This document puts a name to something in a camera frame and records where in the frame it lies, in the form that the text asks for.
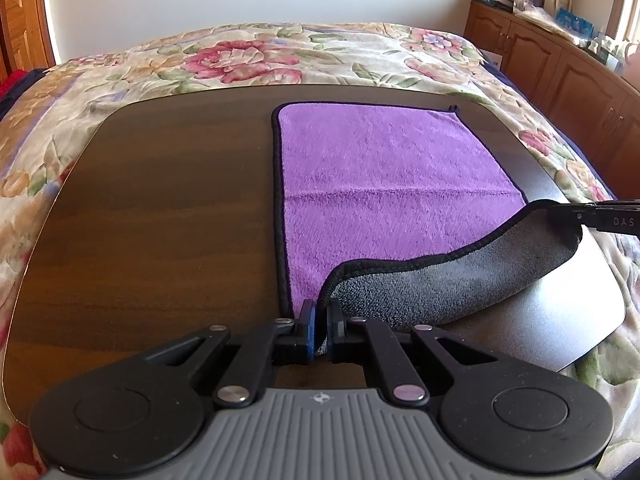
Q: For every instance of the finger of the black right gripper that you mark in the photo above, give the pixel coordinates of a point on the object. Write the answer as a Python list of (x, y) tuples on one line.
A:
[(610, 216)]

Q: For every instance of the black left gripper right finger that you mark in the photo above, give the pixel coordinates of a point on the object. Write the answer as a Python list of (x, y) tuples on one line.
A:
[(504, 413)]

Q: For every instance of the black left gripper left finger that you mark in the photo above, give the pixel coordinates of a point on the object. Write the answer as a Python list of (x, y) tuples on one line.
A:
[(142, 412)]

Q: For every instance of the purple and grey microfibre towel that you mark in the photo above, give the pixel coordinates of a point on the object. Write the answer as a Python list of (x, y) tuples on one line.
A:
[(402, 215)]

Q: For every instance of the wooden sideboard cabinet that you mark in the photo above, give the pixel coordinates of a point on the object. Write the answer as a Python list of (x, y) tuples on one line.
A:
[(594, 107)]

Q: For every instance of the dark wooden tray table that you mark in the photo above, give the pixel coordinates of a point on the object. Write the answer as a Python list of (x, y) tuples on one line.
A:
[(165, 226)]

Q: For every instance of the clutter pile on sideboard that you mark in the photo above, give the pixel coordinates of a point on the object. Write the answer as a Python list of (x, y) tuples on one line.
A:
[(608, 30)]

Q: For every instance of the floral bedspread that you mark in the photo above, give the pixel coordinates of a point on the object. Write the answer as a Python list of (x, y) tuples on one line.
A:
[(53, 119)]

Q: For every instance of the red cloth at bed edge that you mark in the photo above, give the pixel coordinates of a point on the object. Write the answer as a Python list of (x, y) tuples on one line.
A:
[(11, 81)]

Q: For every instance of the wooden door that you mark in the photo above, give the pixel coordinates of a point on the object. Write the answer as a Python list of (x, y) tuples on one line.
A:
[(25, 38)]

